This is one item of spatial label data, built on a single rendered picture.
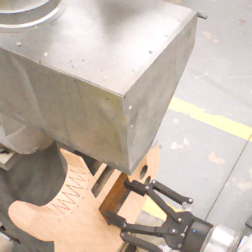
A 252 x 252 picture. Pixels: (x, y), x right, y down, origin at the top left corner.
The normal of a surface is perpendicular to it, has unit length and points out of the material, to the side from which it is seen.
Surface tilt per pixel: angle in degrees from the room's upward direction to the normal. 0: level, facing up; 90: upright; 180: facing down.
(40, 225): 87
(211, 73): 0
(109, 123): 90
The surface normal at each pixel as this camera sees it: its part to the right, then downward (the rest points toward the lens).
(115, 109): -0.50, 0.69
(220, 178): 0.00, -0.62
